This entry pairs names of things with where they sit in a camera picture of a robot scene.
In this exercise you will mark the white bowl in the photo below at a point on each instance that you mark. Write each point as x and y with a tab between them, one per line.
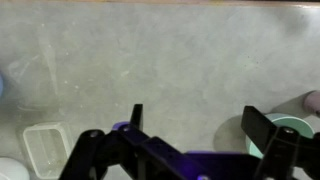
11	170

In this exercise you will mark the teal ceramic bowl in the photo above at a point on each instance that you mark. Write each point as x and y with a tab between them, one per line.
295	124

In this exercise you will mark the red silver soda can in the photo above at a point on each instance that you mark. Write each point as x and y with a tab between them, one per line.
313	101

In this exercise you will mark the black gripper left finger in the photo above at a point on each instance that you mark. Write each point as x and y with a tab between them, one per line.
146	153

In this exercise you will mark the clear plastic container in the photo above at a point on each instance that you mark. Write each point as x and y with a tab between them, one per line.
46	150

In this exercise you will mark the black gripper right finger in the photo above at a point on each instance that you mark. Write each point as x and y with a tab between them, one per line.
263	128

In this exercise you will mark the large blue bowl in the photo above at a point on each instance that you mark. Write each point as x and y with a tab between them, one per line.
1	86

